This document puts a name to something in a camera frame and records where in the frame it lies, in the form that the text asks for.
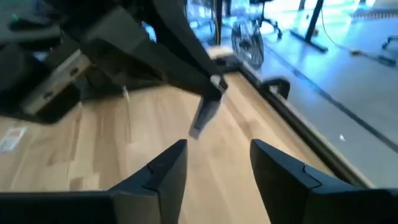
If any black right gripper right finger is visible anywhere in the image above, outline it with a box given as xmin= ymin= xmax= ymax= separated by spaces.
xmin=250 ymin=139 xmax=374 ymax=224

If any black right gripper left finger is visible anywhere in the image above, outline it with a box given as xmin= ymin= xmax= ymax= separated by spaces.
xmin=108 ymin=139 xmax=188 ymax=224

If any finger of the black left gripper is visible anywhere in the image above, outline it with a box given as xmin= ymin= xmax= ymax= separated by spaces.
xmin=150 ymin=0 xmax=228 ymax=91
xmin=80 ymin=7 xmax=223 ymax=101

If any blue-label wipe packet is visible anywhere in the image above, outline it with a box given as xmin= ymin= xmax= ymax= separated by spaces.
xmin=188 ymin=95 xmax=222 ymax=140

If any black floor fan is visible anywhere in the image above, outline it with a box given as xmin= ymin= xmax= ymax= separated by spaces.
xmin=230 ymin=17 xmax=266 ymax=70

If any black office chair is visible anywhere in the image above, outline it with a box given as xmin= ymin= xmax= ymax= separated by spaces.
xmin=248 ymin=0 xmax=284 ymax=40

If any black table clamp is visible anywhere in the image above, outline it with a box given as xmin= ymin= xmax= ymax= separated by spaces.
xmin=260 ymin=77 xmax=292 ymax=100

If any black desk leg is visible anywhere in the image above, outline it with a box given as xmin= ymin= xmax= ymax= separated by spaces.
xmin=290 ymin=0 xmax=330 ymax=54

